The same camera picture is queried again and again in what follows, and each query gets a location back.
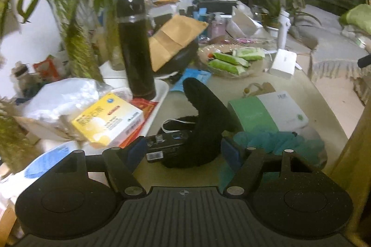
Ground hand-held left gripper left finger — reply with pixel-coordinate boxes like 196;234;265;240
49;136;148;199

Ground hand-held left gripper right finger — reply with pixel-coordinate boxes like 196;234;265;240
221;138;320;199

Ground black fuzzy sock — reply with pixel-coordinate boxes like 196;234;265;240
158;77;233;169

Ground teal mesh bath pouf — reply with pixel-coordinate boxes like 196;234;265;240
219;130;326;191

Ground grey fringed blanket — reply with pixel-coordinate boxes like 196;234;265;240
290;3;371;105

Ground yellow medicine box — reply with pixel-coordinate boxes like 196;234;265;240
71;93;144;148

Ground green cloth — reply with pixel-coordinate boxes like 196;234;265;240
340;3;371;34

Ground green and white box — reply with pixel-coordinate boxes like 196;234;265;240
227;91;309;135

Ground white tray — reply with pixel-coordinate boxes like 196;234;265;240
41;60;170;155

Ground small white box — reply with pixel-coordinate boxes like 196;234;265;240
269;49;298;80

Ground blue packet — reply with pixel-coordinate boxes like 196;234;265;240
170;68;213;93

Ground dark green snack packet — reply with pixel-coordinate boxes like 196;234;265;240
208;59;247;75
213;52;250;67

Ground white plastic bag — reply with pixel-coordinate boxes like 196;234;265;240
22;77;132;139

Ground white bottle blue label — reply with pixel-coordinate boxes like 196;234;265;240
0;141;78;201

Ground glass plate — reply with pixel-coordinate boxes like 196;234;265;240
198;43;275;79

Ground black pan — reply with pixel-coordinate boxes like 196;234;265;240
157;40;201;77

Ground black thermos bottle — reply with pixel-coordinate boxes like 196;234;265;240
116;0;157;100

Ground light green wipes packet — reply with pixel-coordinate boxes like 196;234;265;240
233;47;266;61

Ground small potted plant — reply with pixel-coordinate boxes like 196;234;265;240
255;0;322;31

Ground brown paper envelope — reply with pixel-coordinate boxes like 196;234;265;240
149;14;209;72

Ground red and white packet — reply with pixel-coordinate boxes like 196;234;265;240
33;56;60;81

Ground crumpled white paper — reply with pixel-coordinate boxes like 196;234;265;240
227;6;264;37

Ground pink soap bottle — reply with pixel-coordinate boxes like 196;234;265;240
210;12;227;38

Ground small black camera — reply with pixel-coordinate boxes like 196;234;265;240
146;131;189;163

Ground white gimbal handle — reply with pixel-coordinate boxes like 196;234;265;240
277;0;304;51

